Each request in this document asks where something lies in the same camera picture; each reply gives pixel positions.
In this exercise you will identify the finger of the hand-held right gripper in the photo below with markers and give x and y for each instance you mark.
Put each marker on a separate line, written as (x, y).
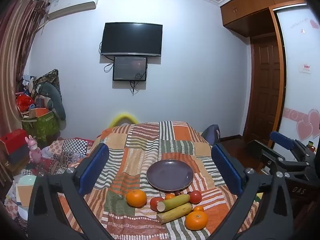
(267, 158)
(282, 140)

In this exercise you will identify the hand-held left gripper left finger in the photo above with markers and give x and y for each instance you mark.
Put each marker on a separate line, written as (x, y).
(96, 165)

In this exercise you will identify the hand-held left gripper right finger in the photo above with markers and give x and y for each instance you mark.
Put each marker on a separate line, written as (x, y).
(226, 167)

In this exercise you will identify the red tomato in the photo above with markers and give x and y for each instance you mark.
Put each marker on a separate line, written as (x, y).
(195, 197)
(154, 202)

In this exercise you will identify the small tangerine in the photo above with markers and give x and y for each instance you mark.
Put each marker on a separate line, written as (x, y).
(170, 196)
(198, 208)

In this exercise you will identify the large orange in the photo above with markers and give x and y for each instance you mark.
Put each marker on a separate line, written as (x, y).
(196, 220)
(136, 198)

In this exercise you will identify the purple round plate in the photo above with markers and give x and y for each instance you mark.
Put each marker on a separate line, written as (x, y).
(170, 175)

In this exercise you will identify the yellow-green sugarcane piece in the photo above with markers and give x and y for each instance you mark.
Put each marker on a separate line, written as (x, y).
(177, 200)
(175, 213)

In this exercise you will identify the floral checkered quilt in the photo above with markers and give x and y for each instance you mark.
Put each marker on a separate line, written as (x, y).
(72, 147)

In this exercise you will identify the small dark red fruit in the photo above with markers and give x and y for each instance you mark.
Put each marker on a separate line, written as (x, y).
(177, 193)

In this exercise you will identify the striped patchwork blanket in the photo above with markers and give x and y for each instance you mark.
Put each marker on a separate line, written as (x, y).
(175, 142)

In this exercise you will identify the brown wooden door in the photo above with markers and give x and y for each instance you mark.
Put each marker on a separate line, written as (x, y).
(265, 85)

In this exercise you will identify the white wardrobe door with hearts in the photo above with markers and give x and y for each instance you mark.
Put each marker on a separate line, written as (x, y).
(297, 80)

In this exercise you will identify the pink bunny toy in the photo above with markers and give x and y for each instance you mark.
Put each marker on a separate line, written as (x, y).
(35, 150)

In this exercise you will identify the green storage box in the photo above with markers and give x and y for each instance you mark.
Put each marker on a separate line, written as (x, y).
(42, 127)

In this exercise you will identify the pale green round basin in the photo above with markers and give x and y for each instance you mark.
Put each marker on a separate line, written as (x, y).
(27, 180)

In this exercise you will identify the orange box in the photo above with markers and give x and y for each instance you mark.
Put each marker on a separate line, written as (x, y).
(38, 112)

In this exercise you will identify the cardboard box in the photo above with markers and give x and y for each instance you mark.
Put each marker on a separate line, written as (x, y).
(23, 195)

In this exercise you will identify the grey plush toy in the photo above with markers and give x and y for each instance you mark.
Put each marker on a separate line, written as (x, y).
(53, 95)

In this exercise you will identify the red box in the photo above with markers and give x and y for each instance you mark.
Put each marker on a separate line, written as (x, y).
(13, 137)

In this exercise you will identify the red plastic bag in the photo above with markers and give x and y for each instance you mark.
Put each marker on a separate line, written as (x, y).
(23, 102)

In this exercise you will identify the camouflage patterned bag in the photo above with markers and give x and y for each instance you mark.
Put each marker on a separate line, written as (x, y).
(51, 76)

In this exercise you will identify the wooden overhead cabinet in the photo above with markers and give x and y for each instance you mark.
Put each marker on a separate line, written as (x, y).
(250, 7)

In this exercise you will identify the striped brown curtain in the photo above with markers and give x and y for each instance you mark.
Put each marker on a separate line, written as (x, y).
(15, 55)

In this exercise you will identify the white air conditioner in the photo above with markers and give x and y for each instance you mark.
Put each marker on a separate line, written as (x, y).
(72, 3)

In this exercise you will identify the small black wall monitor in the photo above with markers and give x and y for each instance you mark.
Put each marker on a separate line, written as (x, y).
(129, 68)

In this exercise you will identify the black wall television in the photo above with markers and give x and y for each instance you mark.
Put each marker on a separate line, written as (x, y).
(131, 38)

